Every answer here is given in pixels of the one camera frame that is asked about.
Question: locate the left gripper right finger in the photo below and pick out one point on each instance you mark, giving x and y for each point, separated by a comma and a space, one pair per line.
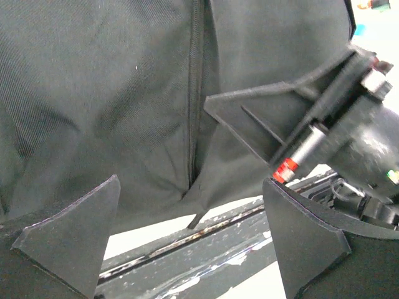
323, 253

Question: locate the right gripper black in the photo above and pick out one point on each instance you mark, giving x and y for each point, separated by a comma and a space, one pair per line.
334, 116

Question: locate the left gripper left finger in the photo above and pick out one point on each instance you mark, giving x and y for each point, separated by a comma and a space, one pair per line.
58, 252

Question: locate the black student backpack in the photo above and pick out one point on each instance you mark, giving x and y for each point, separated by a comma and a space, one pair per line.
91, 89

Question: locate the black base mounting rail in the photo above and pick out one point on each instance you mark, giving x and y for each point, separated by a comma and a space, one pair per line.
205, 262

